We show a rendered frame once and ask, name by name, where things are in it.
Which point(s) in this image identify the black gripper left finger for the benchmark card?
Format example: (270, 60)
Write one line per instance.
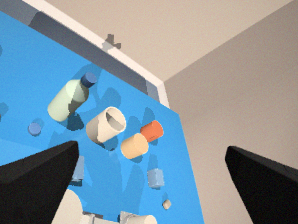
(31, 189)

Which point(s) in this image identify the reddish-brown cylinder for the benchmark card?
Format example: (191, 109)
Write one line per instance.
(152, 131)

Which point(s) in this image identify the grey cube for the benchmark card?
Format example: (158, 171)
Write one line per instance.
(155, 178)
(78, 173)

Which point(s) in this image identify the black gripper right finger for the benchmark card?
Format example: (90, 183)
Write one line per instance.
(268, 189)

